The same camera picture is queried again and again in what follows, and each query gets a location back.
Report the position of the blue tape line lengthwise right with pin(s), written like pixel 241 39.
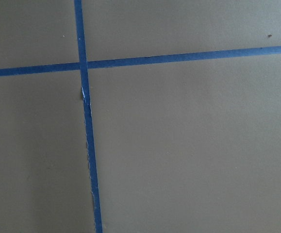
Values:
pixel 87 115

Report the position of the blue tape line crosswise far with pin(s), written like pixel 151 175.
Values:
pixel 135 61

